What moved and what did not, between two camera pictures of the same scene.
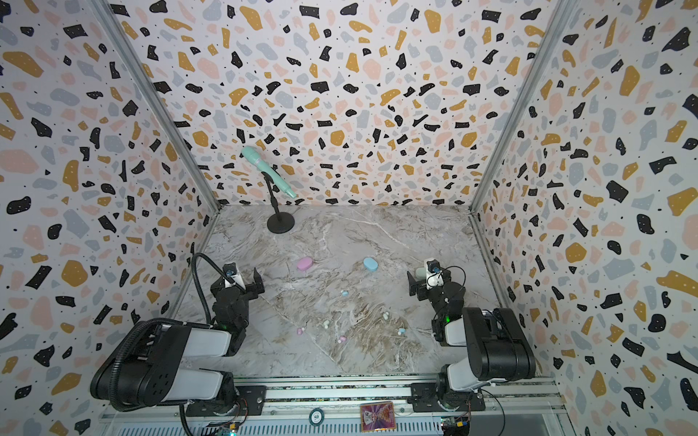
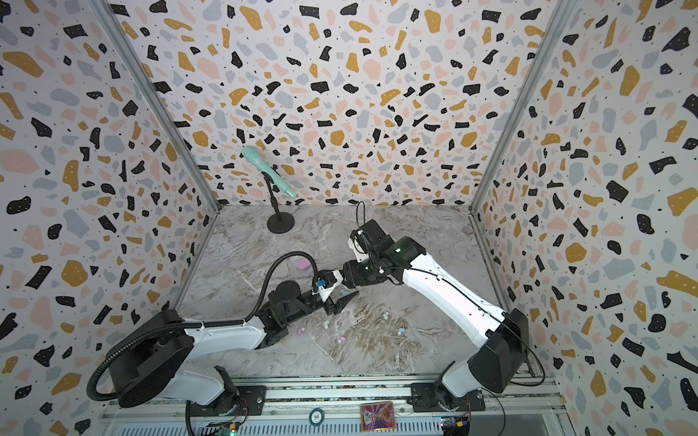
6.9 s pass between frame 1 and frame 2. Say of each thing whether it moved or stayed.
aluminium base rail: stayed
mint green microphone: stayed
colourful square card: stayed
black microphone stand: stayed
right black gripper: moved
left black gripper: moved
